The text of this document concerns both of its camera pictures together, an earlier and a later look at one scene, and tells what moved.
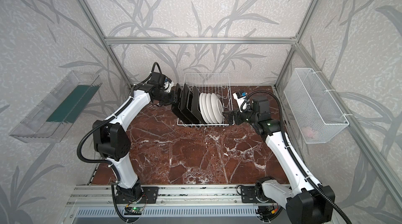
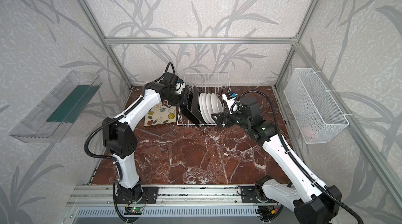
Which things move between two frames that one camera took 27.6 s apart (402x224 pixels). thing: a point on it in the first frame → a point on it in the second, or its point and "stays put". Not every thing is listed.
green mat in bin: x=74 y=108 stays put
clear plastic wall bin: x=50 y=121 stays put
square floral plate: x=175 y=107 → x=162 y=113
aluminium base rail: x=104 y=195 stays put
